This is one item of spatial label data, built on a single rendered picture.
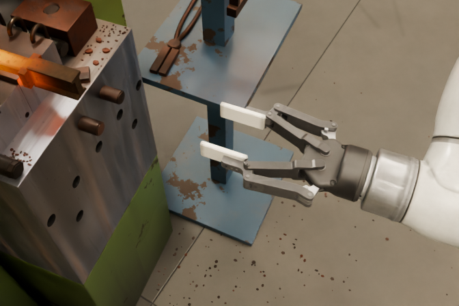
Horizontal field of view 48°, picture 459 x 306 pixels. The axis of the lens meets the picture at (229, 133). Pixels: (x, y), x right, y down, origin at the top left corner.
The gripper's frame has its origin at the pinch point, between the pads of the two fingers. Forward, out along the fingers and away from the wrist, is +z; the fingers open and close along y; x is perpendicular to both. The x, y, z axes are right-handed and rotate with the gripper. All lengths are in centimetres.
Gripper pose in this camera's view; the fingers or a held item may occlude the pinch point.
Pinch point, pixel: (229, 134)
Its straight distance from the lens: 76.1
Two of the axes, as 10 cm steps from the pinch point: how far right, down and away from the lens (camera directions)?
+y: 3.6, -7.6, 5.4
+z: -9.3, -3.0, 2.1
